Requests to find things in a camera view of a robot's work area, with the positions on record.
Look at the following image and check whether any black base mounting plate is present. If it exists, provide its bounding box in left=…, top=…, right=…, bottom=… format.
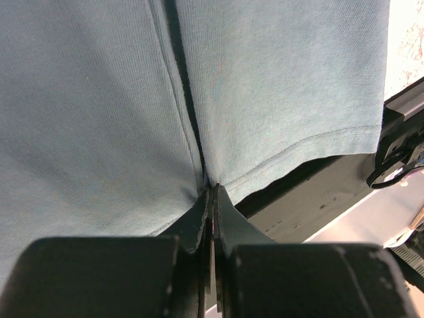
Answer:
left=236, top=154, right=374, bottom=242

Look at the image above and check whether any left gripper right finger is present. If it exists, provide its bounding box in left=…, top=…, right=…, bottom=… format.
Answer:
left=213, top=185, right=417, bottom=317

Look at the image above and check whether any white slotted cable duct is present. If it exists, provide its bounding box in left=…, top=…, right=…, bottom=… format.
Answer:
left=384, top=205, right=424, bottom=286

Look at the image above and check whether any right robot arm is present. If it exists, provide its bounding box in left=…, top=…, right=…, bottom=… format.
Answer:
left=366, top=78, right=423, bottom=189

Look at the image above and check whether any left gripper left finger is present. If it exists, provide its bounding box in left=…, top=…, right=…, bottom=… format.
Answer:
left=1, top=189, right=211, bottom=317

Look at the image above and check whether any blue t shirt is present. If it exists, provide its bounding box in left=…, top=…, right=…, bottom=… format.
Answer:
left=1, top=1, right=390, bottom=283

